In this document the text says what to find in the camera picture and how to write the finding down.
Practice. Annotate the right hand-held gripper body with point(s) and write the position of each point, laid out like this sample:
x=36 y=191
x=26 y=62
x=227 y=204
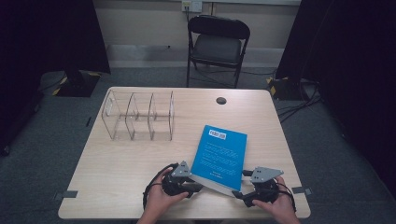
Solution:
x=264 y=188

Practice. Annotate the black curtain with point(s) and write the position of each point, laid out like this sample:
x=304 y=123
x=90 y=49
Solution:
x=351 y=62
x=46 y=37

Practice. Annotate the grey tape strip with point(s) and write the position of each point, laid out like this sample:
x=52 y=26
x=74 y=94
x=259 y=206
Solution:
x=66 y=195
x=303 y=190

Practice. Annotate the white wall outlet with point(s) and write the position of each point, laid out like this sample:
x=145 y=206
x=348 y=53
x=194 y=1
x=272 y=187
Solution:
x=192 y=5

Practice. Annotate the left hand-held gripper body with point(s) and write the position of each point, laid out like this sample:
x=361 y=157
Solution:
x=176 y=183

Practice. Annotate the blue book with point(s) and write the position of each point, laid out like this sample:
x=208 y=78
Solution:
x=219 y=155

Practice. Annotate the black folding chair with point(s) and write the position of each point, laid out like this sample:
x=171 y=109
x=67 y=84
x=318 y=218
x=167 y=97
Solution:
x=218 y=46

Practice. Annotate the small black item on floor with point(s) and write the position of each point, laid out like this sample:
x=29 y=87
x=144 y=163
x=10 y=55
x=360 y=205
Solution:
x=88 y=121

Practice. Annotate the black stand base yellow tape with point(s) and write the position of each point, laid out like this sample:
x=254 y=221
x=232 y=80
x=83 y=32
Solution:
x=77 y=84
x=285 y=88

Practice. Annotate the person's left hand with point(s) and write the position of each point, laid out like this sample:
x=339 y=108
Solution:
x=158 y=202

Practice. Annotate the clear acrylic file rack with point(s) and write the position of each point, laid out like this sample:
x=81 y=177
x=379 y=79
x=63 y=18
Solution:
x=138 y=116

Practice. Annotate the person's right hand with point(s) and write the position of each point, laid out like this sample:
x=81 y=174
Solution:
x=280 y=207

